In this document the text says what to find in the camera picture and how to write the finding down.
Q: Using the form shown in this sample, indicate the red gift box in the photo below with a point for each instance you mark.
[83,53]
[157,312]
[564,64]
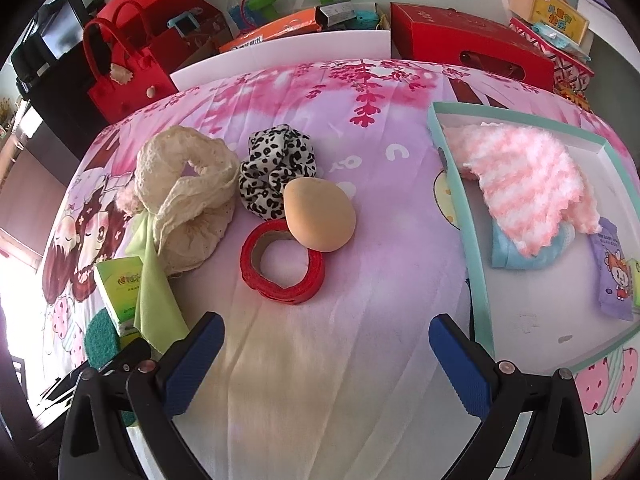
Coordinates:
[448,36]

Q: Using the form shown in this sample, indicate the purple cartoon tissue pack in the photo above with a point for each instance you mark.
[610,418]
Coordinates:
[613,274]

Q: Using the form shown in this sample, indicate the pink white fuzzy cloth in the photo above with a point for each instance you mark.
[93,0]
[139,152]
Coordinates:
[524,173]

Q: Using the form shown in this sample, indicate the red tape roll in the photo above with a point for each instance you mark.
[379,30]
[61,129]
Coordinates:
[274,264]

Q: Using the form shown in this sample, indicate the yellow beige small bag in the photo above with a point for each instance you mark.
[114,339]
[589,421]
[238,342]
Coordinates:
[558,14]

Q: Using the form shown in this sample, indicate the green tissue pack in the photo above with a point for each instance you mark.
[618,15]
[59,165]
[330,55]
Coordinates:
[634,272]
[118,281]

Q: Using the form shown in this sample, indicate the orange cardboard box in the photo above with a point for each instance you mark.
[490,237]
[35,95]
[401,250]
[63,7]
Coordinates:
[298,23]

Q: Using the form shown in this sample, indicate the leopard print scrunchie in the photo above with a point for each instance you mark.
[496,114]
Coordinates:
[275,157]

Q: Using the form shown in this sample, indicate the red white patterned box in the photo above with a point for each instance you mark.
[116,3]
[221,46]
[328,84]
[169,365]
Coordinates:
[569,72]

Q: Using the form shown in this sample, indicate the blue face mask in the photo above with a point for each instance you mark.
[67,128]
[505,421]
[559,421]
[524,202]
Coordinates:
[535,247]

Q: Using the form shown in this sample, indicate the cartoon print bed sheet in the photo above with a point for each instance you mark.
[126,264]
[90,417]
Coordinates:
[345,385]

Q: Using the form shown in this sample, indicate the blue water bottle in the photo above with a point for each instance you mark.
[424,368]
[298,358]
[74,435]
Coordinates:
[235,13]

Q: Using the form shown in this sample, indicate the red felt handbag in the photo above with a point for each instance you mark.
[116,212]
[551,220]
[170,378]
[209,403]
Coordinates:
[135,78]

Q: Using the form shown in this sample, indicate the green yellow scrub sponge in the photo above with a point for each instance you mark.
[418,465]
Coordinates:
[102,342]

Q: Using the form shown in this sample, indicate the red paper gift bag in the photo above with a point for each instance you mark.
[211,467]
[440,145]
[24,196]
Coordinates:
[176,32]

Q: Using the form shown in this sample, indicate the white shelf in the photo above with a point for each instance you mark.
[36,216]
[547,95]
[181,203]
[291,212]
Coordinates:
[605,24]

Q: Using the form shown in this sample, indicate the pink floral scrunchie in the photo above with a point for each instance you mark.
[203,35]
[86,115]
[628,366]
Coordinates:
[127,200]

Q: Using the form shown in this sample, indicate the teal plastic toy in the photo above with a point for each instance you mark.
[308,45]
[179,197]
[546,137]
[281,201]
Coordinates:
[366,16]

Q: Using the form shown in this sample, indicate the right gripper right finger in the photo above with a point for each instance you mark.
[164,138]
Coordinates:
[555,444]

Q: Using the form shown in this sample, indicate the black cabinet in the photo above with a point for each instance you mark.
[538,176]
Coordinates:
[53,74]

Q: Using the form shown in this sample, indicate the teal rimmed white tray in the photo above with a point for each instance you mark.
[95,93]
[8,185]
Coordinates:
[548,318]

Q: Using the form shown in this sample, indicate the light green cloth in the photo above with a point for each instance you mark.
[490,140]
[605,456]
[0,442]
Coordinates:
[158,318]

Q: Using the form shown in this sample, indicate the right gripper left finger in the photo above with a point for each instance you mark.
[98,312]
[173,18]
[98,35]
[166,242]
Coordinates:
[95,442]

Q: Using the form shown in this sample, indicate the cream lace scrunchie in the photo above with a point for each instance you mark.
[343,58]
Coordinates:
[187,182]

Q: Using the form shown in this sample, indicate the beige makeup sponge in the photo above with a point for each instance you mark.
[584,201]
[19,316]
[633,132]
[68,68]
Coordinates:
[319,214]

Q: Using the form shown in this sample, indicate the wet wipes pack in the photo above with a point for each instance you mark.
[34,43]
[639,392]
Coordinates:
[557,39]

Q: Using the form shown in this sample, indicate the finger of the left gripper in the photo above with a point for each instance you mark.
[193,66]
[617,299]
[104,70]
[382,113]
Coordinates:
[128,358]

